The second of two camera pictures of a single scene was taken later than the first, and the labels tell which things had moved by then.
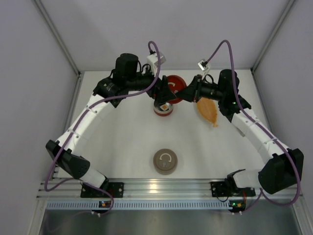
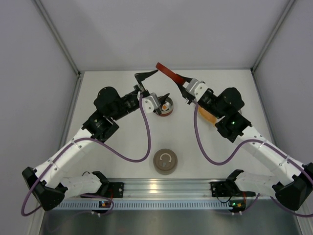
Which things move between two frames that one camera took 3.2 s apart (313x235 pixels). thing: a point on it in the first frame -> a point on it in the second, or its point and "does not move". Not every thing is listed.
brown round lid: [165, 159] does not move
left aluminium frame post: [61, 42] does not move
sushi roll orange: [164, 107] does not move
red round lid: [176, 83] -> [177, 78]
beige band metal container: [165, 172] does not move
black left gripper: [158, 87] -> [144, 92]
